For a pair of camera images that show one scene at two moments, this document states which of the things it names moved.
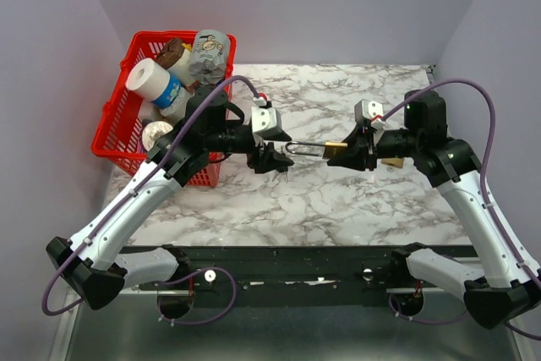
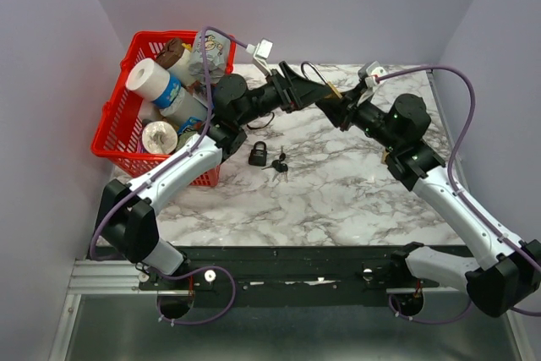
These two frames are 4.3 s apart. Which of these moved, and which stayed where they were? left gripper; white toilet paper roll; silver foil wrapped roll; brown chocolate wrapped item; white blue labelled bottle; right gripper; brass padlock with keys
Moved: left gripper; right gripper; brass padlock with keys
Stayed: silver foil wrapped roll; white blue labelled bottle; white toilet paper roll; brown chocolate wrapped item
